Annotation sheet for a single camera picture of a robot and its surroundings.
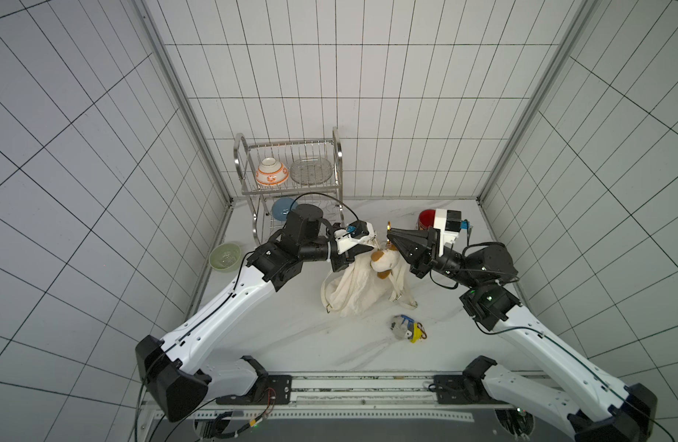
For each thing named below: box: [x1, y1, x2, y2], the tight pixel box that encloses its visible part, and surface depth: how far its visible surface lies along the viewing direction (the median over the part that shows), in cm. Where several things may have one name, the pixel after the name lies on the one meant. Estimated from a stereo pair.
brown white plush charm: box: [370, 244, 398, 280], surface depth 60 cm
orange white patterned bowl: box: [255, 156, 291, 187], surface depth 87 cm
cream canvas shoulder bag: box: [320, 236, 418, 316], surface depth 71 cm
